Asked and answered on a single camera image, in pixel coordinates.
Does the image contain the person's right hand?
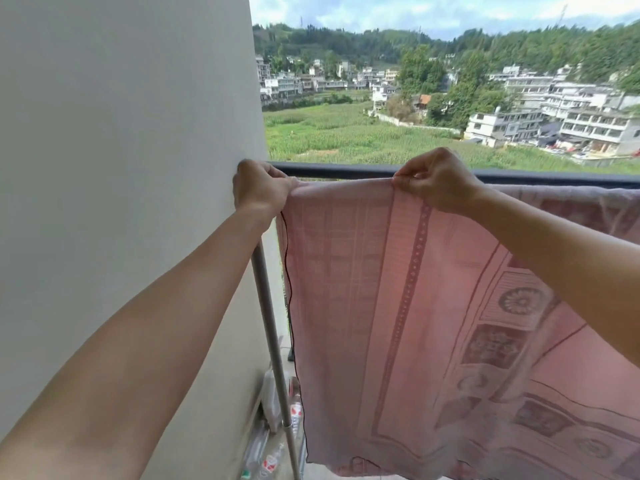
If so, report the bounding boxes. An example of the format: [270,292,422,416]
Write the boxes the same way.
[391,147,489,215]

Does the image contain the person's left hand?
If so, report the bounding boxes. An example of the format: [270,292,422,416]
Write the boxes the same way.
[232,158,301,218]

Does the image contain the black metal balcony railing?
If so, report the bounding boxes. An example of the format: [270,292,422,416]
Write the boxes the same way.
[267,161,640,363]

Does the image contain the pink patterned bed sheet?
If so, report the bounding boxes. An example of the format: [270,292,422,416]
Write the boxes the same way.
[276,177,640,480]

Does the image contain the person's left forearm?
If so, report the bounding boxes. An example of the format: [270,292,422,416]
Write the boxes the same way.
[0,204,279,480]

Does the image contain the grey metal pipe drying rack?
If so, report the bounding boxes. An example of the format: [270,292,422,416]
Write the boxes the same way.
[249,239,303,480]

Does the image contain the cluster of village houses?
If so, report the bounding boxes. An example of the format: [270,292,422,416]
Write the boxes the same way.
[255,54,401,108]

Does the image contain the white multi-storey buildings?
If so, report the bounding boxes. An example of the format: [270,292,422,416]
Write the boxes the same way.
[462,64,640,158]

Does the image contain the white plastic jug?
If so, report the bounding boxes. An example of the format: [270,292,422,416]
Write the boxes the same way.
[259,367,283,433]

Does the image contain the clear plastic bottle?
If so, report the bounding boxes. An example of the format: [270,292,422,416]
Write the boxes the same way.
[289,377,305,441]
[255,442,287,480]
[239,424,270,480]

